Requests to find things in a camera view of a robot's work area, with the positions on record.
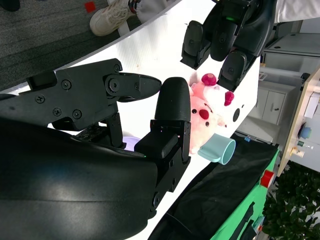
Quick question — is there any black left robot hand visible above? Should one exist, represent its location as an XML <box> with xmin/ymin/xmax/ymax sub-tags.
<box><xmin>179</xmin><ymin>0</ymin><xmax>274</xmax><ymax>93</ymax></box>

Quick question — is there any green plant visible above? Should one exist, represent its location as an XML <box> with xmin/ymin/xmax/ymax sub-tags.
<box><xmin>259</xmin><ymin>161</ymin><xmax>320</xmax><ymax>240</ymax></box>

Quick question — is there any green cloth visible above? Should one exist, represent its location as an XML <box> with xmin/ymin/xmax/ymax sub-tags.
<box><xmin>207</xmin><ymin>147</ymin><xmax>281</xmax><ymax>240</ymax></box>

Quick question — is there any blue round pot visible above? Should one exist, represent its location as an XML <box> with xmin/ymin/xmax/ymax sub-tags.
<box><xmin>299</xmin><ymin>126</ymin><xmax>313</xmax><ymax>140</ymax></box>

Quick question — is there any dark shoe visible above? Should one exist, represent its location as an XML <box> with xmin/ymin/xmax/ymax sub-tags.
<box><xmin>0</xmin><ymin>0</ymin><xmax>21</xmax><ymax>12</ymax></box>

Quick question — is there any teal plastic cup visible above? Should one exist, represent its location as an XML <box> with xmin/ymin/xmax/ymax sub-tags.
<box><xmin>197</xmin><ymin>133</ymin><xmax>237</xmax><ymax>166</ymax></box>

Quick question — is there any white trouser leg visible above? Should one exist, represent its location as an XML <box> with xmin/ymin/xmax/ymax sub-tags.
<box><xmin>134</xmin><ymin>0</ymin><xmax>181</xmax><ymax>25</ymax></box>

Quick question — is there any red emergency button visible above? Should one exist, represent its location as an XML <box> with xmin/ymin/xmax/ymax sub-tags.
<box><xmin>260</xmin><ymin>169</ymin><xmax>276</xmax><ymax>188</ymax></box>

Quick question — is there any purple plate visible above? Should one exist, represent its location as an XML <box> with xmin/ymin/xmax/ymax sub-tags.
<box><xmin>121</xmin><ymin>136</ymin><xmax>141</xmax><ymax>152</ymax></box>

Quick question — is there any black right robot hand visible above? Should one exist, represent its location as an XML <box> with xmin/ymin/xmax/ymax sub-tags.
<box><xmin>0</xmin><ymin>58</ymin><xmax>193</xmax><ymax>240</ymax></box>

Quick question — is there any white fabric garment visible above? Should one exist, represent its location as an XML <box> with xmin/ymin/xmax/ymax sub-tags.
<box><xmin>273</xmin><ymin>0</ymin><xmax>320</xmax><ymax>24</ymax></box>

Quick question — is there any wooden board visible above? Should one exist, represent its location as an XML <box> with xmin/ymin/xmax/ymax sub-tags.
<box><xmin>276</xmin><ymin>66</ymin><xmax>320</xmax><ymax>177</ymax></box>

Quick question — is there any pink plush doll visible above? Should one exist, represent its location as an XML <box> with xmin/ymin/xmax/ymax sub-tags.
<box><xmin>188</xmin><ymin>72</ymin><xmax>236</xmax><ymax>155</ymax></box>

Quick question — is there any white cabinet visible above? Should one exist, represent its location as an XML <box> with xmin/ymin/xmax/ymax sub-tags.
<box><xmin>248</xmin><ymin>81</ymin><xmax>302</xmax><ymax>126</ymax></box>

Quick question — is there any black cloth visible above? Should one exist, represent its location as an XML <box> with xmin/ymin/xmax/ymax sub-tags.
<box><xmin>147</xmin><ymin>132</ymin><xmax>280</xmax><ymax>240</ymax></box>

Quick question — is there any beige sneaker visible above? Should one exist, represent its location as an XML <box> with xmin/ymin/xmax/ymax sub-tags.
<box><xmin>89</xmin><ymin>0</ymin><xmax>138</xmax><ymax>37</ymax></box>

